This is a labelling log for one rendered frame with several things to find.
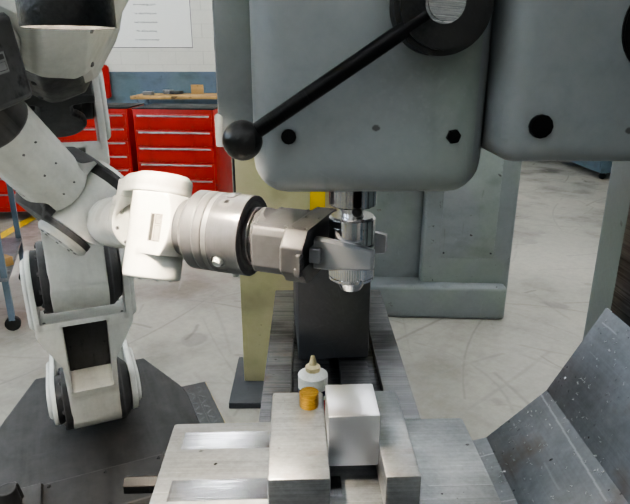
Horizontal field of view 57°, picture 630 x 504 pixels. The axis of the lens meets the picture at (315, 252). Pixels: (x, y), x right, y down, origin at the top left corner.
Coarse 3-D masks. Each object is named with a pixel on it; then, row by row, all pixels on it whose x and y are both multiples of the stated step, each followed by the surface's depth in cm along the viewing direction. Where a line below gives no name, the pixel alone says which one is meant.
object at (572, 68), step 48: (528, 0) 41; (576, 0) 41; (624, 0) 41; (528, 48) 42; (576, 48) 42; (624, 48) 41; (528, 96) 43; (576, 96) 43; (624, 96) 43; (528, 144) 44; (576, 144) 44; (624, 144) 44
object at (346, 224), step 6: (330, 216) 58; (336, 216) 57; (342, 216) 57; (366, 216) 57; (372, 216) 57; (330, 222) 57; (336, 222) 56; (342, 222) 56; (348, 222) 56; (354, 222) 56; (360, 222) 56; (366, 222) 56; (372, 222) 57; (336, 228) 56; (342, 228) 56; (348, 228) 56; (354, 228) 56; (360, 228) 56; (366, 228) 56
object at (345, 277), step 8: (336, 232) 57; (344, 232) 56; (352, 232) 56; (360, 232) 56; (368, 232) 56; (344, 240) 56; (352, 240) 56; (360, 240) 56; (368, 240) 57; (336, 272) 58; (344, 272) 57; (352, 272) 57; (360, 272) 57; (368, 272) 58; (336, 280) 58; (344, 280) 58; (352, 280) 58; (360, 280) 58; (368, 280) 58
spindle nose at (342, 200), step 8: (336, 192) 55; (344, 192) 55; (352, 192) 55; (368, 192) 55; (376, 192) 56; (336, 200) 56; (344, 200) 55; (352, 200) 55; (368, 200) 55; (376, 200) 57; (344, 208) 55; (352, 208) 55; (368, 208) 56
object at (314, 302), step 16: (320, 272) 93; (304, 288) 93; (320, 288) 93; (336, 288) 94; (368, 288) 94; (304, 304) 94; (320, 304) 94; (336, 304) 95; (352, 304) 95; (368, 304) 95; (304, 320) 95; (320, 320) 95; (336, 320) 95; (352, 320) 96; (368, 320) 96; (304, 336) 96; (320, 336) 96; (336, 336) 96; (352, 336) 97; (368, 336) 97; (304, 352) 97; (320, 352) 97; (336, 352) 97; (352, 352) 98
